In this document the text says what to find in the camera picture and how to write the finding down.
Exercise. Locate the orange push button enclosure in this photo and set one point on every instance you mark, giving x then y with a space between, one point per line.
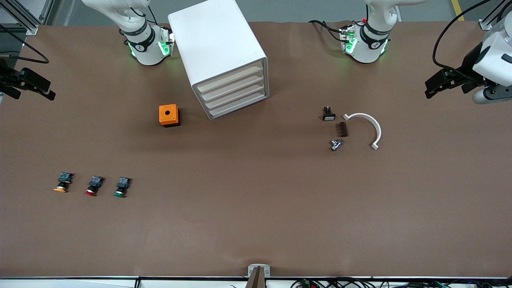
167 114

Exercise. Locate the brown terminal block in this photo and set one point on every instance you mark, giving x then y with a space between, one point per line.
342 129

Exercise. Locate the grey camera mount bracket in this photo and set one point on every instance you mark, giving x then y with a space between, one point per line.
259 276

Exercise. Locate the black white rectangular switch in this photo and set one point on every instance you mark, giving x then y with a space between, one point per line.
328 115

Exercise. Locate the aluminium frame extrusion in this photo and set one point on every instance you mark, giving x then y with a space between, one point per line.
486 24
30 27

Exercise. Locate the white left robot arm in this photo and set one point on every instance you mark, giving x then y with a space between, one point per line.
370 50

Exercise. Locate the silver key switch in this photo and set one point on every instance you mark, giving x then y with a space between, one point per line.
336 144

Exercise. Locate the brown table mat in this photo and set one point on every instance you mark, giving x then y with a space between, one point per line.
256 200

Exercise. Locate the white curved plastic bracket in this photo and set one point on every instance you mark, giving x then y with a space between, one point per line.
378 128

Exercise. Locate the white plastic drawer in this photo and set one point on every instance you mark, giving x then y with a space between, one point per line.
236 94
230 78
232 86
239 103

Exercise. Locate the white table edge rail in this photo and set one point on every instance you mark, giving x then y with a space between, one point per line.
60 283

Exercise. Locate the red mushroom push button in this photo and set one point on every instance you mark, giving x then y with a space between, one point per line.
94 186

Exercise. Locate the green mushroom push button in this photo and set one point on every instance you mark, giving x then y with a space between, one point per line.
121 188

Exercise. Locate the white drawer cabinet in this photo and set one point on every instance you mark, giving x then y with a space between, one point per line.
212 36

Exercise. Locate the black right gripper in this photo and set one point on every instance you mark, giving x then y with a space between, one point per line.
8 78

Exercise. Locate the yellow mushroom push button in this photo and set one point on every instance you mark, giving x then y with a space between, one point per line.
63 182

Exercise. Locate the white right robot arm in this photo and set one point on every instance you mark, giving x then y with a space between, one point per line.
148 52

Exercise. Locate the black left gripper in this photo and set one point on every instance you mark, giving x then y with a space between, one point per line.
470 65

